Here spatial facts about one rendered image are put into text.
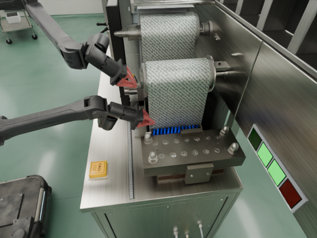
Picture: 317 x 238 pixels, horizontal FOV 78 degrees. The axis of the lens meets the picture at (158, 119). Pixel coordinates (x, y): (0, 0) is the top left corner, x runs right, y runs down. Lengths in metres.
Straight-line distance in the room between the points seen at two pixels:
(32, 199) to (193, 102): 1.41
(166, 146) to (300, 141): 0.46
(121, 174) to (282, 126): 0.63
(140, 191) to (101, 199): 0.15
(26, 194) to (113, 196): 1.09
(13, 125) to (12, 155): 1.71
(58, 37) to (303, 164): 0.80
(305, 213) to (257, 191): 1.45
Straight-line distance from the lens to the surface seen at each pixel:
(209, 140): 0.85
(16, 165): 2.43
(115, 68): 0.71
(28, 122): 0.82
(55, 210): 1.98
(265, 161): 0.67
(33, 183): 1.89
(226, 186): 0.90
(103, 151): 0.99
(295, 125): 0.56
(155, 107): 0.79
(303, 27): 0.57
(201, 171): 0.79
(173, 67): 0.74
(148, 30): 0.90
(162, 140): 0.83
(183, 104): 0.80
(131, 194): 0.85
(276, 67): 0.61
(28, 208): 1.79
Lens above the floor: 1.66
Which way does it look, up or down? 43 degrees down
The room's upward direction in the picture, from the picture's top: straight up
